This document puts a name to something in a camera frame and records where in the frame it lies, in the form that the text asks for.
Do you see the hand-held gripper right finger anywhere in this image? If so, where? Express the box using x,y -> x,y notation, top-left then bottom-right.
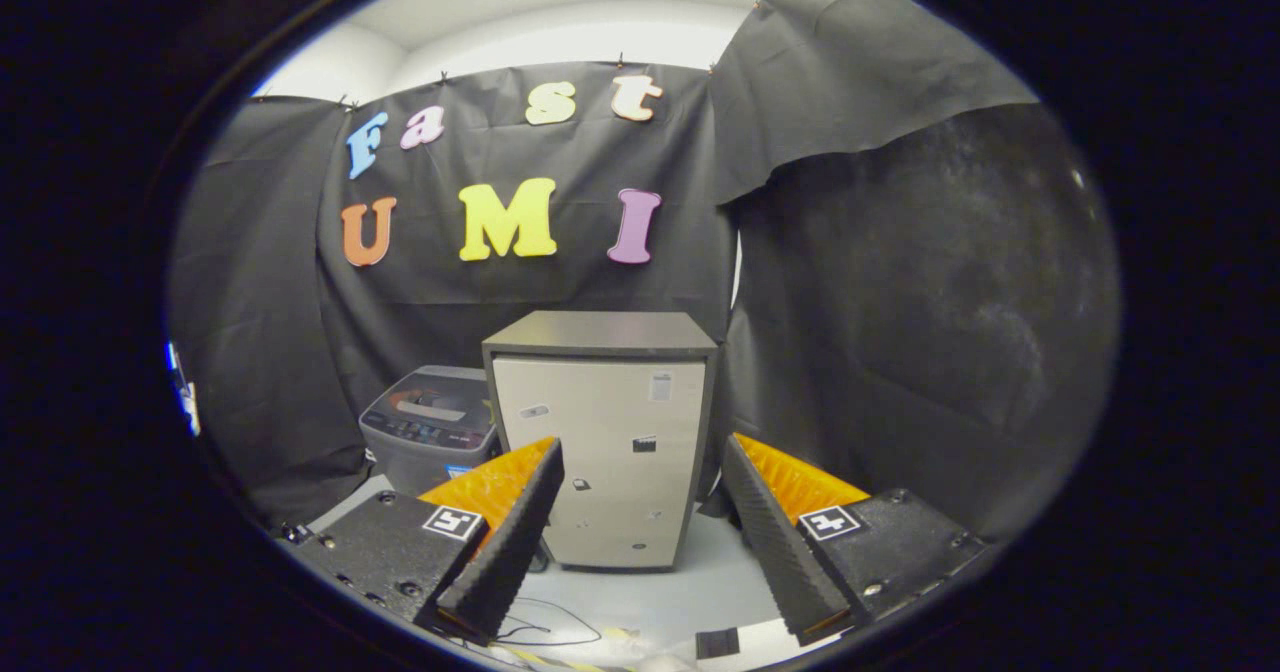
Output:
719,432 -> 991,649

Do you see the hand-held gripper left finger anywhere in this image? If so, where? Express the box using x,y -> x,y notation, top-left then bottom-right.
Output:
293,437 -> 567,647

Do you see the grey washing machine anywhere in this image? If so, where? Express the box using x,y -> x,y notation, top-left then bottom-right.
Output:
358,365 -> 501,498

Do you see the beige cabinet with dark top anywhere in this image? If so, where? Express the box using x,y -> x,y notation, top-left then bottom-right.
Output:
482,310 -> 719,571

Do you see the black backdrop cloth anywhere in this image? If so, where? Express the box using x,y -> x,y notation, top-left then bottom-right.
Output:
165,0 -> 1121,543

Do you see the white and blue clutter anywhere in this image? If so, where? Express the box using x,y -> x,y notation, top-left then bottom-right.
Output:
165,340 -> 201,438

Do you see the thin black floor cable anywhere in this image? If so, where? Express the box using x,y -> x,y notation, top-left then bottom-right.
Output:
490,597 -> 603,650

